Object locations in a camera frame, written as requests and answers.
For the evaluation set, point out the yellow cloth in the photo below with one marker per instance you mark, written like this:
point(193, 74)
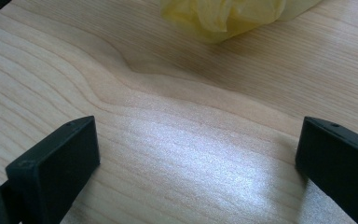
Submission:
point(217, 18)

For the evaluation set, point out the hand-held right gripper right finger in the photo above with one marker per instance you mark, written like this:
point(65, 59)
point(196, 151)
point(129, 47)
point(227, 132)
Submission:
point(338, 165)

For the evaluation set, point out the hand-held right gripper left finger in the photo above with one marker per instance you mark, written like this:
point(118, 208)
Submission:
point(56, 165)

